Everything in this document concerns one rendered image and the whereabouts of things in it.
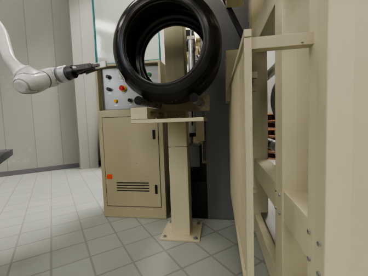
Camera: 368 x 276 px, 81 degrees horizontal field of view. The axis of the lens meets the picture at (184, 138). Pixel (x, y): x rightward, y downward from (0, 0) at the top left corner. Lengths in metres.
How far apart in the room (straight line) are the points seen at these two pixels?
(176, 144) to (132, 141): 0.47
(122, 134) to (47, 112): 2.81
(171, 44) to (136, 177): 1.05
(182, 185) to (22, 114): 3.51
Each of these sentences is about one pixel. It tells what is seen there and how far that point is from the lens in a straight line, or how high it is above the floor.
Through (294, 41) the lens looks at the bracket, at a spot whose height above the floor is 0.97.
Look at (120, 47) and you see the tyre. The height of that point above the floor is 1.16.
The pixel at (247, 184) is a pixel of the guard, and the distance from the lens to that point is 0.58.
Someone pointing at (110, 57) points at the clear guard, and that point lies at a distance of 1.97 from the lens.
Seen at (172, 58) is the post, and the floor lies 1.20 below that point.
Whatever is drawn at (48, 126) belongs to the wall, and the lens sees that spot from 4.50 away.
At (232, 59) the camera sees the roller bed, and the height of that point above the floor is 1.14.
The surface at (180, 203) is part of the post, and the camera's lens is 1.55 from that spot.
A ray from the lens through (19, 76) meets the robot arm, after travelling 1.35.
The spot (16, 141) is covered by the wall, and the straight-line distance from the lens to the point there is 4.54.
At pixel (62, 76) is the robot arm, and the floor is 1.06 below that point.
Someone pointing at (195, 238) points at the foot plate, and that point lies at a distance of 1.58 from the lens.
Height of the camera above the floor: 0.79
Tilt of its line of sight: 4 degrees down
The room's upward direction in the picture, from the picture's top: 2 degrees counter-clockwise
